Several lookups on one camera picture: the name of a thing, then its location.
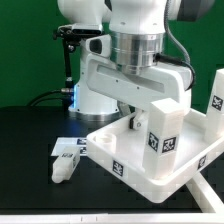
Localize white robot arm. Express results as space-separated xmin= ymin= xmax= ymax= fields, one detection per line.
xmin=57 ymin=0 xmax=215 ymax=129

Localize black cables at base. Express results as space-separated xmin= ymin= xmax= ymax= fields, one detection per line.
xmin=28 ymin=87 xmax=74 ymax=108

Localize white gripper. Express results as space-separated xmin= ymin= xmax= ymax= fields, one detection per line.
xmin=86 ymin=54 xmax=191 ymax=130

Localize black camera on stand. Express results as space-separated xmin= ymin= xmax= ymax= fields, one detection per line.
xmin=53 ymin=23 xmax=104 ymax=96

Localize white square desk top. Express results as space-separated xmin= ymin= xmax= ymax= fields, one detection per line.
xmin=87 ymin=110 xmax=224 ymax=203

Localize white marker base sheet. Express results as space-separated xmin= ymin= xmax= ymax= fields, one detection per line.
xmin=51 ymin=137 xmax=87 ymax=156

